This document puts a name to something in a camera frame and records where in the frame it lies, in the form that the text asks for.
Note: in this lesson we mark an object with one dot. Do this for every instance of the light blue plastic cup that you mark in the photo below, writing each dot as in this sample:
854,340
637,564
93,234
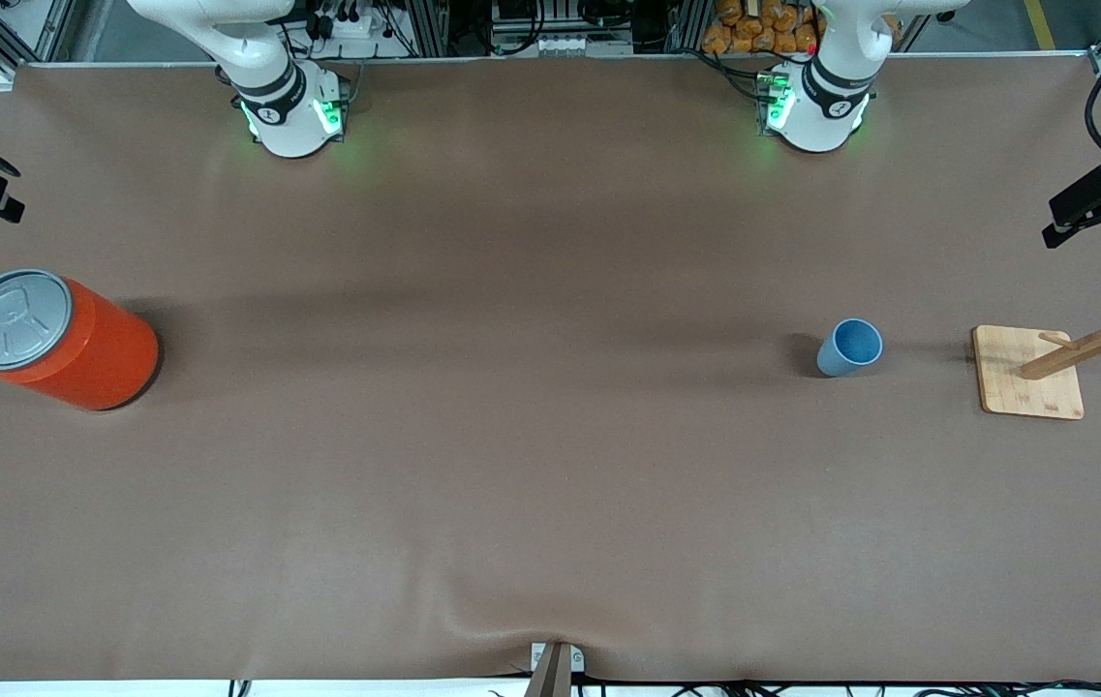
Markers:
850,348

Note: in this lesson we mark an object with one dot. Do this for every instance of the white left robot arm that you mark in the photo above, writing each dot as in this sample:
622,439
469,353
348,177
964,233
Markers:
826,106

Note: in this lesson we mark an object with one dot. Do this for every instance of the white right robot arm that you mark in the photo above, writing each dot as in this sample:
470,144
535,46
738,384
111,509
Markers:
279,106

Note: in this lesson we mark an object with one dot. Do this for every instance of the wooden cup rack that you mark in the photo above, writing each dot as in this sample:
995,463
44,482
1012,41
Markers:
1029,378

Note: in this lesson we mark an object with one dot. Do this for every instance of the large orange can, silver lid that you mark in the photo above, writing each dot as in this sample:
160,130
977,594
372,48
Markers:
76,348

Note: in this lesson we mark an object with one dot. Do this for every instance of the white power strip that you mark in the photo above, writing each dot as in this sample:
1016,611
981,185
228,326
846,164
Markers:
347,27

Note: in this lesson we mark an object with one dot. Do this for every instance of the orange snack bags pile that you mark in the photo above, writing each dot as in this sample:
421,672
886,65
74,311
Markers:
753,34

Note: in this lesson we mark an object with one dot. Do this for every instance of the white connector block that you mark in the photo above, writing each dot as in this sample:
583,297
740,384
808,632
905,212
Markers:
579,45

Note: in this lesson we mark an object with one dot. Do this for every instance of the brown table mat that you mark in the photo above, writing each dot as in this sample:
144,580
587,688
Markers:
550,436

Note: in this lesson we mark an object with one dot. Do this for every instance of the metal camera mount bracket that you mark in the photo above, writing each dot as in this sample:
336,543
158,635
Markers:
555,673

